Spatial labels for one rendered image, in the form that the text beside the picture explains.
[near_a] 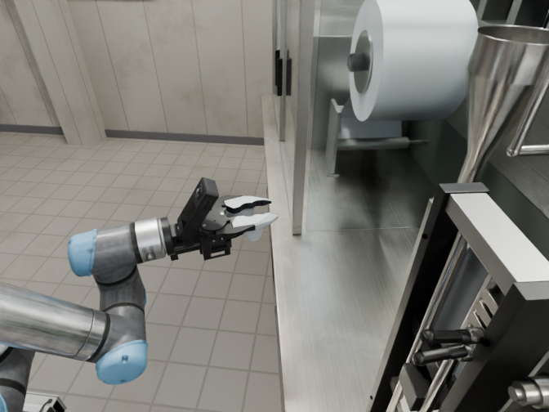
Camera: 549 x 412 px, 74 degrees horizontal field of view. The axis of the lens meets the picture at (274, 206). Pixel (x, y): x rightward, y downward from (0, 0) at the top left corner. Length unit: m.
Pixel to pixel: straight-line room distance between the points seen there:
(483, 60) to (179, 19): 2.91
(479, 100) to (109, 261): 0.69
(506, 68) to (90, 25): 3.41
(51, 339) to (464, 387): 0.52
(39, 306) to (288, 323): 0.55
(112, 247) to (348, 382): 0.55
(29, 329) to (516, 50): 0.80
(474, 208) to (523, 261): 0.08
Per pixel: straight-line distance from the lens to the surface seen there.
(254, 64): 3.34
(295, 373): 0.87
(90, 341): 0.63
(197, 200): 0.63
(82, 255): 0.68
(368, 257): 1.11
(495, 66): 0.71
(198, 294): 2.19
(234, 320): 2.05
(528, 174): 1.08
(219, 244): 0.70
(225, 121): 3.58
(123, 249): 0.67
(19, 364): 0.90
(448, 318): 0.52
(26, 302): 0.60
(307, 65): 0.90
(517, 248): 0.39
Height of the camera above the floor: 1.66
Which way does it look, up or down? 37 degrees down
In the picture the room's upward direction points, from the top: straight up
